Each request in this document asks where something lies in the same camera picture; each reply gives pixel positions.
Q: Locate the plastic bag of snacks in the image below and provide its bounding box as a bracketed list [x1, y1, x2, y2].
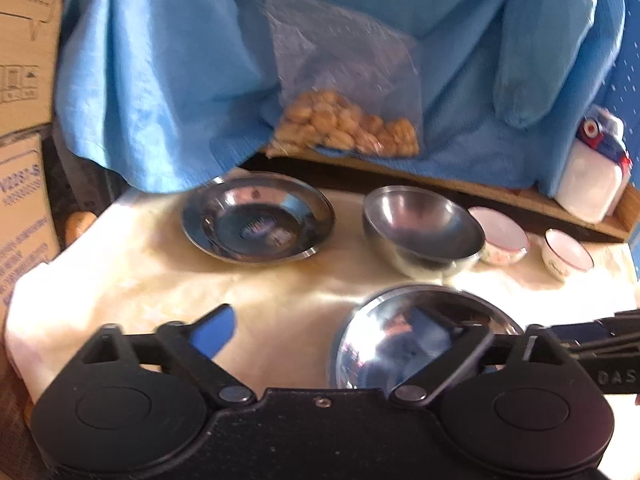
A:
[262, 0, 422, 159]

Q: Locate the cardboard box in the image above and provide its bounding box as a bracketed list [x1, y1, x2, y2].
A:
[0, 0, 62, 134]
[0, 132, 60, 315]

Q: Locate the lower cardboard box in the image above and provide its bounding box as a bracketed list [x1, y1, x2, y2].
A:
[0, 132, 60, 315]

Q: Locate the orange round object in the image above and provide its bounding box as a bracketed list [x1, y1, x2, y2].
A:
[64, 211, 98, 247]

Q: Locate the upper cardboard box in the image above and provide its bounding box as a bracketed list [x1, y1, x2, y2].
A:
[0, 0, 62, 134]

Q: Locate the steel plate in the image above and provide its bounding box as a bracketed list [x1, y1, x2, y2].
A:
[181, 172, 335, 266]
[328, 284, 523, 394]

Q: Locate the cream tablecloth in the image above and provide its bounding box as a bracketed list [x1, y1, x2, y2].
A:
[4, 168, 640, 480]

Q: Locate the white jug blue lid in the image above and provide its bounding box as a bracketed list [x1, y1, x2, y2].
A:
[554, 104, 632, 223]

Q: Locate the blue cloth garment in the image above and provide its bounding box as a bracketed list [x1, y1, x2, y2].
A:
[55, 0, 626, 195]

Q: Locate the deep steel bowl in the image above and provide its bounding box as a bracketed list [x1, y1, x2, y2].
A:
[361, 185, 485, 281]

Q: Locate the blue dotted curtain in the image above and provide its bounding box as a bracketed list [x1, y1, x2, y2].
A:
[599, 0, 640, 190]

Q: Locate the white bowl red rim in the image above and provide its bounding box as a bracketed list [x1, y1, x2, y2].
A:
[469, 207, 529, 266]
[541, 229, 594, 283]

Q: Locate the wooden shelf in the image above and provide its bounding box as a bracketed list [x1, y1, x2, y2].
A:
[242, 153, 639, 242]

